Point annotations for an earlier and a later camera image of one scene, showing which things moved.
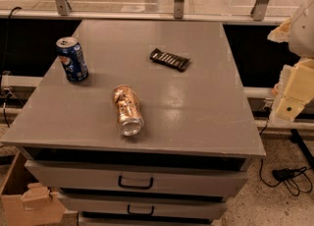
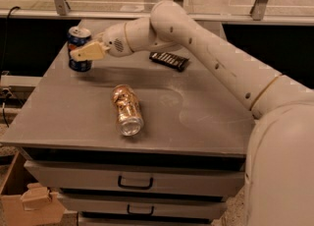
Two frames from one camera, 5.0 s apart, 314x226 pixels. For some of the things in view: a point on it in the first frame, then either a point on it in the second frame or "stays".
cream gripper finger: (288, 108) -> (91, 51)
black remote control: (170, 59) stays
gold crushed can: (127, 103) stays
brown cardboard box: (38, 207) stays
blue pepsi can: (72, 56) -> (78, 36)
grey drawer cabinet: (139, 123) stays
